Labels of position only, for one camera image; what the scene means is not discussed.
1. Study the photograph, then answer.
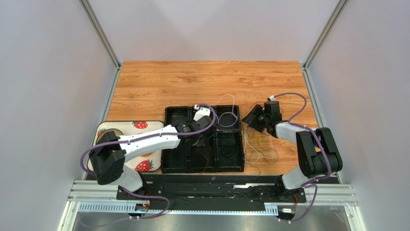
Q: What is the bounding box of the black wire with white bands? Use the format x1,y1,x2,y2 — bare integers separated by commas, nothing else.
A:
221,142,239,161

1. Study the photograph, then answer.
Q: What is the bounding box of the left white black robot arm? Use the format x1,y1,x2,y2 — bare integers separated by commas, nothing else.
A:
86,115,216,192

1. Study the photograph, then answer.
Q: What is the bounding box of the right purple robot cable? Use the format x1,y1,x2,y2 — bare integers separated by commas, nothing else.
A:
278,92,332,223

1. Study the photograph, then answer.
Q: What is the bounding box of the black six-compartment tray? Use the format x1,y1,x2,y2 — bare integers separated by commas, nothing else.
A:
161,105,244,174

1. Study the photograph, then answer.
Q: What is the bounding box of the brown thin wire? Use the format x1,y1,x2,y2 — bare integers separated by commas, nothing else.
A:
195,147,214,175

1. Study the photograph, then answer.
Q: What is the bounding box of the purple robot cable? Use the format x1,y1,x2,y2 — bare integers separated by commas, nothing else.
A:
278,92,332,223
80,103,218,220

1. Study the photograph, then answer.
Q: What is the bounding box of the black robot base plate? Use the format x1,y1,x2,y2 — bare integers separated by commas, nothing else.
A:
136,174,307,211

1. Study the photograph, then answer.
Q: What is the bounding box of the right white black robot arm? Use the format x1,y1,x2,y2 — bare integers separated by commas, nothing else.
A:
242,101,343,190

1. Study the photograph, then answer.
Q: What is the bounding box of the beige ceramic bowl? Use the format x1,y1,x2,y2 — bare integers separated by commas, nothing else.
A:
95,128,123,144

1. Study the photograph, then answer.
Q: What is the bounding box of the orange translucent cup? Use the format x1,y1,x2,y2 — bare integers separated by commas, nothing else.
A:
140,152,152,157

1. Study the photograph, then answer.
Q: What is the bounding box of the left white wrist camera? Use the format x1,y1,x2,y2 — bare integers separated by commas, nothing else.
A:
193,104,211,121

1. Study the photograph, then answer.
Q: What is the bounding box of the white strawberry pattern tray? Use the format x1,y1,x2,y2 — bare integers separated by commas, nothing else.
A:
93,121,164,172

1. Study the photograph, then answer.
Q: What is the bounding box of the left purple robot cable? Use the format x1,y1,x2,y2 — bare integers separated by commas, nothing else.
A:
80,103,218,220

